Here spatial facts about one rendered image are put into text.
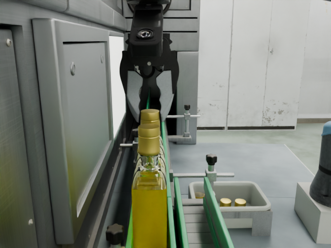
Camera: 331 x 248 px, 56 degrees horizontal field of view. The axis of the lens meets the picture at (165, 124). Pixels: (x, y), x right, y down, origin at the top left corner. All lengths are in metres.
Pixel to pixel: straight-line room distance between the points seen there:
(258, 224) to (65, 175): 0.62
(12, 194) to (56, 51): 0.19
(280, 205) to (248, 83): 3.51
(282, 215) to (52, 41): 0.88
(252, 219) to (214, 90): 3.61
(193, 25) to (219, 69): 2.88
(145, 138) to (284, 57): 4.27
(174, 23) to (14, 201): 1.29
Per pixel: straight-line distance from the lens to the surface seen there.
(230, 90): 4.50
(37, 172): 0.46
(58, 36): 0.46
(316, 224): 0.99
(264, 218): 0.95
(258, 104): 4.65
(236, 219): 0.94
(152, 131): 0.47
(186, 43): 1.58
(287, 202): 1.18
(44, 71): 0.45
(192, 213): 0.80
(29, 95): 0.43
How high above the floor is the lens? 1.29
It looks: 15 degrees down
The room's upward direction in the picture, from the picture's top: straight up
